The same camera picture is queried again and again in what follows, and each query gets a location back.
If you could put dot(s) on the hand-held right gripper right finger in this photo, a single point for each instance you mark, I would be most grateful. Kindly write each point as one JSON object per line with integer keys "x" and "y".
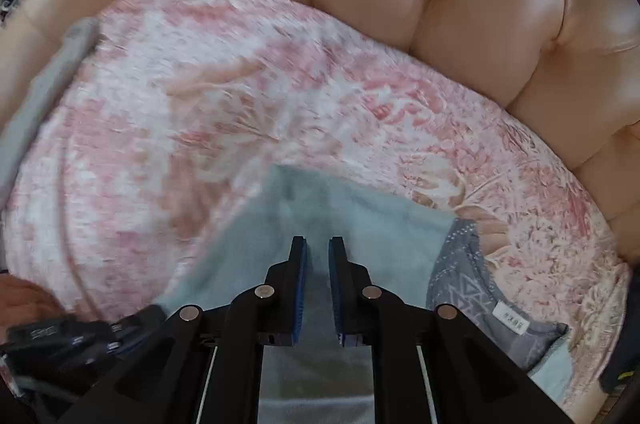
{"x": 337, "y": 294}

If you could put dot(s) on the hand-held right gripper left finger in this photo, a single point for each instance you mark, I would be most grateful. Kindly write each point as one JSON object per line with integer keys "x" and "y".
{"x": 300, "y": 294}

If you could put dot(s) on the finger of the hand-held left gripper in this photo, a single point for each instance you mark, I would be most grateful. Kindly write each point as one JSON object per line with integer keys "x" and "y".
{"x": 137, "y": 329}

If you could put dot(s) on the light blue sweatshirt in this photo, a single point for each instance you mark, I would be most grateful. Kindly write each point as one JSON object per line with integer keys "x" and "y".
{"x": 325, "y": 204}

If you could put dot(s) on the person's left hand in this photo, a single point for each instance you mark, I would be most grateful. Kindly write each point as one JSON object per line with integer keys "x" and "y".
{"x": 25, "y": 301}

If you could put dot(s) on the pink floral blanket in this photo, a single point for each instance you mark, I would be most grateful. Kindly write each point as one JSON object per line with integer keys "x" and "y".
{"x": 200, "y": 103}

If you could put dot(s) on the grey cloth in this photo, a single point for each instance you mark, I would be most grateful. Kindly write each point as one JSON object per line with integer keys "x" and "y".
{"x": 50, "y": 88}

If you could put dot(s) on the navy garment with yellow patch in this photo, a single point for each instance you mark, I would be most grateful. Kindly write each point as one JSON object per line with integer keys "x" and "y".
{"x": 612, "y": 379}

